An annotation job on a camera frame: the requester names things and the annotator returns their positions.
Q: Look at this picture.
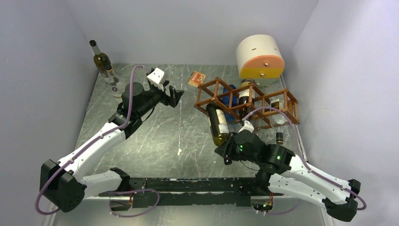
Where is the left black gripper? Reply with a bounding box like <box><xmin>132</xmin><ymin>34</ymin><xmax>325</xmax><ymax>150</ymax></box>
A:
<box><xmin>137</xmin><ymin>80</ymin><xmax>184</xmax><ymax>117</ymax></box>

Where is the dark green black-capped bottle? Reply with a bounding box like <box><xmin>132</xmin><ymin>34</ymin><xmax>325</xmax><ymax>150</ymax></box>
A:
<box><xmin>206</xmin><ymin>103</ymin><xmax>230</xmax><ymax>146</ymax></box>

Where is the clear round liquor bottle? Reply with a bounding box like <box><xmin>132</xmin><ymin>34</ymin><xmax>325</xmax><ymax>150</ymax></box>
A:
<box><xmin>105</xmin><ymin>63</ymin><xmax>126</xmax><ymax>103</ymax></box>

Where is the dark gold-capped wine bottle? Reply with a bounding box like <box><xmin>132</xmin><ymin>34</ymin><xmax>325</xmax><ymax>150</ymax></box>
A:
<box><xmin>239</xmin><ymin>79</ymin><xmax>255</xmax><ymax>105</ymax></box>

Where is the clear square black-capped bottle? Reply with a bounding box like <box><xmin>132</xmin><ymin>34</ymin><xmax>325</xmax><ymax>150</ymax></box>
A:
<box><xmin>270</xmin><ymin>97</ymin><xmax>286</xmax><ymax>145</ymax></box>

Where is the olive green wine bottle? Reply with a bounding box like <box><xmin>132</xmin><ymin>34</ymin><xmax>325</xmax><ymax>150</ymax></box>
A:
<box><xmin>89</xmin><ymin>40</ymin><xmax>110</xmax><ymax>78</ymax></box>

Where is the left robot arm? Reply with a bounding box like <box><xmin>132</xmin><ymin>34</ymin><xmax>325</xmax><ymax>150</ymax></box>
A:
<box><xmin>35</xmin><ymin>81</ymin><xmax>184</xmax><ymax>215</ymax></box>

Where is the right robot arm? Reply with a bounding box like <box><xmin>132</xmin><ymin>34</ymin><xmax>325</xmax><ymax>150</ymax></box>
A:
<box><xmin>215</xmin><ymin>130</ymin><xmax>361</xmax><ymax>222</ymax></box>

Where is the clear blue-label bottle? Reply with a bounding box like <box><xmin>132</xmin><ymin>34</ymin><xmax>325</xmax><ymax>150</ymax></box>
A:
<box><xmin>222</xmin><ymin>84</ymin><xmax>239</xmax><ymax>125</ymax></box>

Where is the brown wooden wine rack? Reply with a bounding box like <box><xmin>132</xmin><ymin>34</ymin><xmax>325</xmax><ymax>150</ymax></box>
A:
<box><xmin>194</xmin><ymin>77</ymin><xmax>300</xmax><ymax>129</ymax></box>

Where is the small orange card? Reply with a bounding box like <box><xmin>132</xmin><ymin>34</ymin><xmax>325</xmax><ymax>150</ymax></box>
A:
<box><xmin>187</xmin><ymin>71</ymin><xmax>207</xmax><ymax>87</ymax></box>

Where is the cream orange cylinder container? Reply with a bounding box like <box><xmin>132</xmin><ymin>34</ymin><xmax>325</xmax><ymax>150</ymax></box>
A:
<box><xmin>236</xmin><ymin>34</ymin><xmax>285</xmax><ymax>80</ymax></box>

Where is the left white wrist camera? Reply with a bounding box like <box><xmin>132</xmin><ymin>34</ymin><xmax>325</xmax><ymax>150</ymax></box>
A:
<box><xmin>146</xmin><ymin>68</ymin><xmax>167</xmax><ymax>91</ymax></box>

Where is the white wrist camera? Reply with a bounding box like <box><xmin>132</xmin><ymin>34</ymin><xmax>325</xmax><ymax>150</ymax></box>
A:
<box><xmin>146</xmin><ymin>68</ymin><xmax>167</xmax><ymax>91</ymax></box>
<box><xmin>238</xmin><ymin>120</ymin><xmax>255</xmax><ymax>133</ymax></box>

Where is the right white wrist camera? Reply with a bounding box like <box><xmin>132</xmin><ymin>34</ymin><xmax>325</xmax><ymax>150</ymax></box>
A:
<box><xmin>238</xmin><ymin>120</ymin><xmax>255</xmax><ymax>133</ymax></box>

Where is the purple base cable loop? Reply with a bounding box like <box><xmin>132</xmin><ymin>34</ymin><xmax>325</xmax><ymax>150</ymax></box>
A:
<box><xmin>108</xmin><ymin>188</ymin><xmax>161</xmax><ymax>218</ymax></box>

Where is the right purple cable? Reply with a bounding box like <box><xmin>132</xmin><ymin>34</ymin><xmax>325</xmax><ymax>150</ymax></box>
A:
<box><xmin>241</xmin><ymin>106</ymin><xmax>367</xmax><ymax>211</ymax></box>

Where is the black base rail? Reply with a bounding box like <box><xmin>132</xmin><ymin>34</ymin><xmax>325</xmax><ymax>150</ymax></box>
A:
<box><xmin>96</xmin><ymin>177</ymin><xmax>275</xmax><ymax>209</ymax></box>

